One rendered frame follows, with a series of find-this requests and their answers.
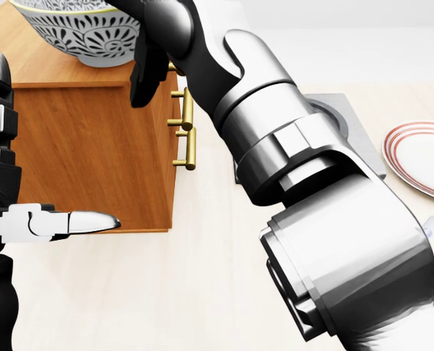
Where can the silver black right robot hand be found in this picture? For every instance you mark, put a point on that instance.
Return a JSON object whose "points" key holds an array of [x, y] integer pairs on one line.
{"points": [[165, 29]]}

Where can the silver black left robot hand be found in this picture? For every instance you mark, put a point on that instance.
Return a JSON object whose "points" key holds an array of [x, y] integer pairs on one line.
{"points": [[0, 183]]}

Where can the black white patterned bowl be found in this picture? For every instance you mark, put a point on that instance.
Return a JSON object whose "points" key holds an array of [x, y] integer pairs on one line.
{"points": [[81, 33]]}

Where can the wooden cabinet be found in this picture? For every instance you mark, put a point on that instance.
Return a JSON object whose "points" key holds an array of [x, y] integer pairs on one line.
{"points": [[92, 153]]}

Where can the white plate with red rings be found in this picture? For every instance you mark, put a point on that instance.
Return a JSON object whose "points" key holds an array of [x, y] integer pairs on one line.
{"points": [[421, 161]]}

